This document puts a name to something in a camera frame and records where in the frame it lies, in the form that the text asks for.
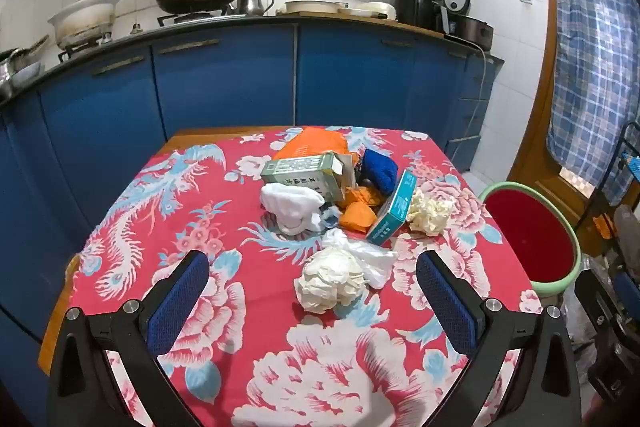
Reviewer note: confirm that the blue plaid curtain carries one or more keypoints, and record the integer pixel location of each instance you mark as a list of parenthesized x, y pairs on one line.
[(590, 57)]

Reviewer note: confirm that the white cooking pot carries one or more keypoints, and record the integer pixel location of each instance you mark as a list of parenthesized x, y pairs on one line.
[(82, 19)]

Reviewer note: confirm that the orange plastic bag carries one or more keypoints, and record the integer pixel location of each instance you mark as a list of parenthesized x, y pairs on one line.
[(310, 144)]

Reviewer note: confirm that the blue kitchen base cabinets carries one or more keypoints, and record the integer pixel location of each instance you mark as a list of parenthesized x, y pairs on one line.
[(225, 82)]

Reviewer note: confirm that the black metal rack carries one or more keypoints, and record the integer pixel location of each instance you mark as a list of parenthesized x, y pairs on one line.
[(625, 142)]

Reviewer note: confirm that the wooden table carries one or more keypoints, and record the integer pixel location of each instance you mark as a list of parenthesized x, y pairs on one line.
[(210, 131)]

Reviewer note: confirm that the white thin plastic bag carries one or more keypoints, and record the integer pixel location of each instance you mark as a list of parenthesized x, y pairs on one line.
[(372, 257)]

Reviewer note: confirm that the steel pots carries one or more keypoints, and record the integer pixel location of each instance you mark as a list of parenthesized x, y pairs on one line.
[(25, 67)]

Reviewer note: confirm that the gas stove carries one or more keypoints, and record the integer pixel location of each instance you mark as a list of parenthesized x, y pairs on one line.
[(190, 18)]

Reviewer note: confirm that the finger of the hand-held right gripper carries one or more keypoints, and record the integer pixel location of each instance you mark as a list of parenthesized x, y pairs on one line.
[(597, 304)]

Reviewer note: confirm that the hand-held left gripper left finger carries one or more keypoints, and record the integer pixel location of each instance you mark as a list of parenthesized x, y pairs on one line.
[(175, 302)]

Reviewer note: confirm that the black air fryer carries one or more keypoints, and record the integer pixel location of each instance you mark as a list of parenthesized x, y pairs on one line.
[(415, 4)]

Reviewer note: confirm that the wooden door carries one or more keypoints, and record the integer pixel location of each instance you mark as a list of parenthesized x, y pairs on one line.
[(545, 187)]

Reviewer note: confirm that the blue packet on rack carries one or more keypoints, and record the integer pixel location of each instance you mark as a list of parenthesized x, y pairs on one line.
[(632, 167)]

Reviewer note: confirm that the dark pressure cooker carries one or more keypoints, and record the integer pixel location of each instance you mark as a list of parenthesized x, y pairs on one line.
[(472, 32)]

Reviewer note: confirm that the red floral tablecloth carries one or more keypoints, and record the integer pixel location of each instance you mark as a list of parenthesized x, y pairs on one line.
[(200, 187)]

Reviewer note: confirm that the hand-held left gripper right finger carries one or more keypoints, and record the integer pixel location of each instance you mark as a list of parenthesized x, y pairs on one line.
[(450, 302)]

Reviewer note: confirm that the cream paper ball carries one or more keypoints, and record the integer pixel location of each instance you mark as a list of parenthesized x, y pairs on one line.
[(430, 212), (325, 279)]

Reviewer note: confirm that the steel kettle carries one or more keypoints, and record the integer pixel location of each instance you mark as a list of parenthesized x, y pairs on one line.
[(252, 2)]

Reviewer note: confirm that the teal cardboard box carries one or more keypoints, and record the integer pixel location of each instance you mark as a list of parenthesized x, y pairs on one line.
[(392, 212)]

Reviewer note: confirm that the orange item on rack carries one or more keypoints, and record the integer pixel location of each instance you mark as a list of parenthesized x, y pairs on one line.
[(603, 228)]

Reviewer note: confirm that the green and white carton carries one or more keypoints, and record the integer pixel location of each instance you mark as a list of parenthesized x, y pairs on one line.
[(300, 172)]

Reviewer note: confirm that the blue mesh scrubber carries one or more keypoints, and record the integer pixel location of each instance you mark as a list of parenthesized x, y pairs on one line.
[(380, 172)]

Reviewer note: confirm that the crumpled clear plastic bag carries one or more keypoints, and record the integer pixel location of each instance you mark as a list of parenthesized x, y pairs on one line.
[(627, 227)]

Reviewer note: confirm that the white cloth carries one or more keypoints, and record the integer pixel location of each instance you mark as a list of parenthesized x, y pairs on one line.
[(290, 207)]

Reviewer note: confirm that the white round basin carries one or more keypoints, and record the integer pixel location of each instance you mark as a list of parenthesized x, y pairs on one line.
[(310, 7)]

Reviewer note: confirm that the small orange plastic piece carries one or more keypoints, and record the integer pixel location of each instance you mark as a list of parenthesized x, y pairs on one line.
[(357, 217)]

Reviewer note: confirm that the red bucket with green rim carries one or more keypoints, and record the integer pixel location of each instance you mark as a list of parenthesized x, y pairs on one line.
[(530, 232)]

